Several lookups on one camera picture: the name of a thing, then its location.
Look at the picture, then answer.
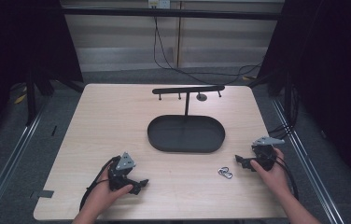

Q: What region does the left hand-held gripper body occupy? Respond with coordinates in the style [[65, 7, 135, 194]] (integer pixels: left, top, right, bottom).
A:
[[107, 151, 137, 191]]

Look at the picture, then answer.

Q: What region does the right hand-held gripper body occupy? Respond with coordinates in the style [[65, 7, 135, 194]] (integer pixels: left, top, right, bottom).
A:
[[251, 136, 286, 173]]

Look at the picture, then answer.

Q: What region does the black hanger stand with tray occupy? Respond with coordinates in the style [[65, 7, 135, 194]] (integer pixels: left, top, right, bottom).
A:
[[147, 84, 227, 154]]

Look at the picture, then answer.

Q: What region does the person's right hand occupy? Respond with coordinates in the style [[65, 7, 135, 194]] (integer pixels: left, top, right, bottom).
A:
[[249, 147, 290, 196]]

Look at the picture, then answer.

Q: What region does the person's left hand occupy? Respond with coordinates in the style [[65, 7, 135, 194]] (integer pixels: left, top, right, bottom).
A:
[[87, 169, 134, 217]]

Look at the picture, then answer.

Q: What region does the grey tape patch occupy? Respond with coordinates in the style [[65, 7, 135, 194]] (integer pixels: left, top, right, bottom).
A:
[[29, 189, 55, 201]]

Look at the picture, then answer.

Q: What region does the black curtain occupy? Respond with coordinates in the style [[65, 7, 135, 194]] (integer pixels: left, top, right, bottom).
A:
[[0, 0, 84, 157], [257, 0, 351, 197]]

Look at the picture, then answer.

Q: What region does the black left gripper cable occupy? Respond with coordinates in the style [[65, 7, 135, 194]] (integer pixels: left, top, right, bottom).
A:
[[78, 156, 118, 212]]

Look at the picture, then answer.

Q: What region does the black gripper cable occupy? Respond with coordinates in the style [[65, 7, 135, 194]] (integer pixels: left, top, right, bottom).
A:
[[274, 154, 300, 201], [78, 156, 118, 212]]

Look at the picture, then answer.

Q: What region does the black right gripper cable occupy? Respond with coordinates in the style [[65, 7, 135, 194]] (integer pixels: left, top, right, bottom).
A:
[[274, 154, 300, 201]]

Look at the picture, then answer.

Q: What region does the black cable bundle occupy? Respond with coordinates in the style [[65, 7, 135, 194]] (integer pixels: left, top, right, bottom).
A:
[[268, 82, 301, 141]]

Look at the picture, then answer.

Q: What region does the metal floor rail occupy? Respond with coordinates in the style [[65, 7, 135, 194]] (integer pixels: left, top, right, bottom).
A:
[[0, 102, 49, 224], [271, 98, 347, 224]]

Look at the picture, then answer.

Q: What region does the black wall cable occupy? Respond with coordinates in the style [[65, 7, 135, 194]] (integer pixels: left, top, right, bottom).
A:
[[152, 15, 264, 86]]

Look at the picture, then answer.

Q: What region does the black horizontal frame bar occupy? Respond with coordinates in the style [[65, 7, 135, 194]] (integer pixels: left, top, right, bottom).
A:
[[61, 7, 285, 21]]

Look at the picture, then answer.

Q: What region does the white wall socket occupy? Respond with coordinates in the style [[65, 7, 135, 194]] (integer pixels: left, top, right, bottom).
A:
[[147, 0, 172, 10]]

